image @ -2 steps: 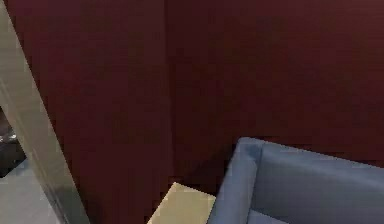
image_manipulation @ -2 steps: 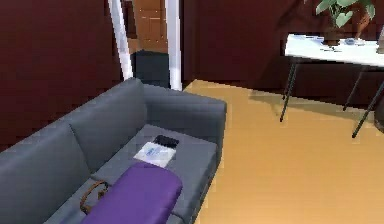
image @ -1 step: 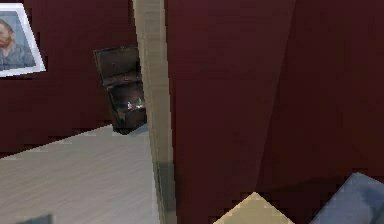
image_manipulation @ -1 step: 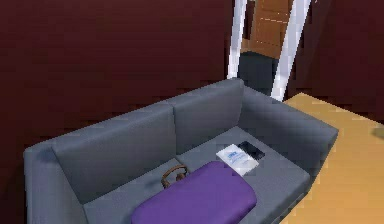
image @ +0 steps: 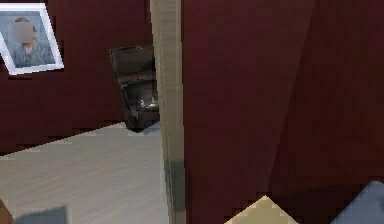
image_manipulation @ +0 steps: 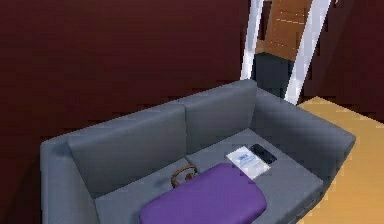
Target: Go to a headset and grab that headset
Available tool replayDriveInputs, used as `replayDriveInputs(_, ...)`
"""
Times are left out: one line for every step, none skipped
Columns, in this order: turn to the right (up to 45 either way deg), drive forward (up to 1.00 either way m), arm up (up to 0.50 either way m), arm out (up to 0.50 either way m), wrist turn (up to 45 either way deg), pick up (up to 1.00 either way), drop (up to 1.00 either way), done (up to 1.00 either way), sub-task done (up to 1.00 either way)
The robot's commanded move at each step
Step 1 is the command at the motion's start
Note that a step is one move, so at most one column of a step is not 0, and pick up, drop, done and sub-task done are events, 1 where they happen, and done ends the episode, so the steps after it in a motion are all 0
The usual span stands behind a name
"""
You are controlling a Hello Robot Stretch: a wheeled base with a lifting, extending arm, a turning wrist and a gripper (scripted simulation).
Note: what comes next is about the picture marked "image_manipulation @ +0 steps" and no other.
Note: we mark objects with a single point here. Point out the white book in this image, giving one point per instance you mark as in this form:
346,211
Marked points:
248,161

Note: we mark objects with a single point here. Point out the brown wooden door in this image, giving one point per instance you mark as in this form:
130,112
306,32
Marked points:
285,30

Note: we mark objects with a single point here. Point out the black phone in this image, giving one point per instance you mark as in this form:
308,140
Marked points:
263,153

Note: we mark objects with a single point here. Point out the purple cushion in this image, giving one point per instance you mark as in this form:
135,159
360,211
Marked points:
206,196

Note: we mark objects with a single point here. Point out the grey sofa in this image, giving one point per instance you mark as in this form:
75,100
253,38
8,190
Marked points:
133,146

